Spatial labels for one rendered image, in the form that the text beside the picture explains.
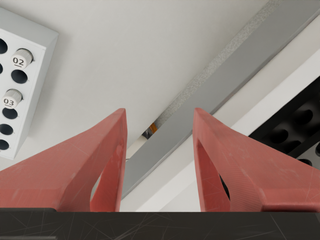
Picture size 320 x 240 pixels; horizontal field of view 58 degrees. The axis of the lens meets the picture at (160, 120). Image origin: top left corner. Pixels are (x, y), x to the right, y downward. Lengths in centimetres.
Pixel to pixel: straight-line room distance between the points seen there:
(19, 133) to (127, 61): 12
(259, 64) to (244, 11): 12
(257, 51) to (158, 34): 12
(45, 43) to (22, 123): 8
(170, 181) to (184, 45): 14
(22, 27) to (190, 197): 20
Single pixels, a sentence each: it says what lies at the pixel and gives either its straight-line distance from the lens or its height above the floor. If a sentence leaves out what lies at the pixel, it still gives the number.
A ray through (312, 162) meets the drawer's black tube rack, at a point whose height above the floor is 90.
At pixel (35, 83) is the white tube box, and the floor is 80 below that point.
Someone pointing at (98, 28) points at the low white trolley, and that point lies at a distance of 27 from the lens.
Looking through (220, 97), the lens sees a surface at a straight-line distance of 17.
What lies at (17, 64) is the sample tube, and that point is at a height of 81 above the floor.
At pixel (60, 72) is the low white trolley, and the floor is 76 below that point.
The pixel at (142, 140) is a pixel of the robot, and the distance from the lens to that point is 96.
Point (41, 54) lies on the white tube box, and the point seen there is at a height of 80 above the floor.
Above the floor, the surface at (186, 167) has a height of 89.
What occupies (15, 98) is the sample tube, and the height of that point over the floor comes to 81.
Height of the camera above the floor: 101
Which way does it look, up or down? 57 degrees down
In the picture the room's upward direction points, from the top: 176 degrees clockwise
